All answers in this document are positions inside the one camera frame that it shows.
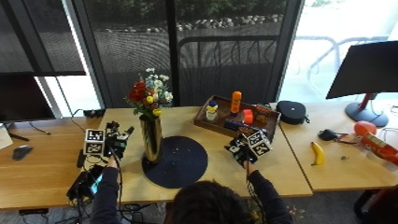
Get person's right hand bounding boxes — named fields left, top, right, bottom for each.
left=225, top=133, right=261, bottom=168

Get person's left hand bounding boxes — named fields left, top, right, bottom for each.
left=104, top=120, right=137, bottom=160

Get dark blue box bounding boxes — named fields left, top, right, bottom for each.
left=223, top=119, right=256, bottom=133

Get white marker cube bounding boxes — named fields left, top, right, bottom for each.
left=84, top=128, right=105, bottom=156
left=245, top=130, right=274, bottom=157

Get wooden tray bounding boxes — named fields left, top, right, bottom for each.
left=193, top=94, right=282, bottom=143

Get black power adapter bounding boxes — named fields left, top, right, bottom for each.
left=83, top=108, right=107, bottom=119

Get gold metal vase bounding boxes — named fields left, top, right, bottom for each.
left=139, top=114, right=164, bottom=163

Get small orange cup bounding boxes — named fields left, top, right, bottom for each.
left=241, top=108, right=256, bottom=126

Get brown snack packet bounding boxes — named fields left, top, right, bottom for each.
left=254, top=105, right=274, bottom=126

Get white bottle blue cap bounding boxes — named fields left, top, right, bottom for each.
left=205, top=100, right=220, bottom=123

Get tall orange bottle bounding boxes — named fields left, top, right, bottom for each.
left=229, top=91, right=244, bottom=115

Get mixed flower bouquet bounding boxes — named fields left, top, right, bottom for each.
left=125, top=67, right=176, bottom=121

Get dark round mat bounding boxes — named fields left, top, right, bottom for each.
left=141, top=135, right=209, bottom=189

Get black zip case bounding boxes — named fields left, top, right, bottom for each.
left=274, top=100, right=312, bottom=126

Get black phone device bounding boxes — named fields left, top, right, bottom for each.
left=65, top=164, right=105, bottom=202

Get yellow banana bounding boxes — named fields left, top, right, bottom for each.
left=310, top=141, right=326, bottom=167

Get small black gadget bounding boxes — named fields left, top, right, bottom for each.
left=317, top=128, right=340, bottom=142

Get black pen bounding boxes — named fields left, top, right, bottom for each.
left=8, top=133, right=31, bottom=142

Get black computer mouse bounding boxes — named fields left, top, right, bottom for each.
left=11, top=145, right=34, bottom=161

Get white paper sheet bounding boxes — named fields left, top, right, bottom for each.
left=0, top=123, right=15, bottom=151

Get orange ball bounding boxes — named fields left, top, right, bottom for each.
left=352, top=120, right=378, bottom=138

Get black metal railing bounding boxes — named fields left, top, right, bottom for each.
left=177, top=34, right=280, bottom=96

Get red cylinder can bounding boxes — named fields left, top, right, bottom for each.
left=358, top=133, right=398, bottom=166

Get black monitor red stand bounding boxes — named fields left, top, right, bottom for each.
left=325, top=40, right=398, bottom=128

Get dark red chair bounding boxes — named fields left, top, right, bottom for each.
left=353, top=184, right=398, bottom=224

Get black glove cable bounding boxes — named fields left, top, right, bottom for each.
left=108, top=155, right=127, bottom=220
left=243, top=161, right=268, bottom=224

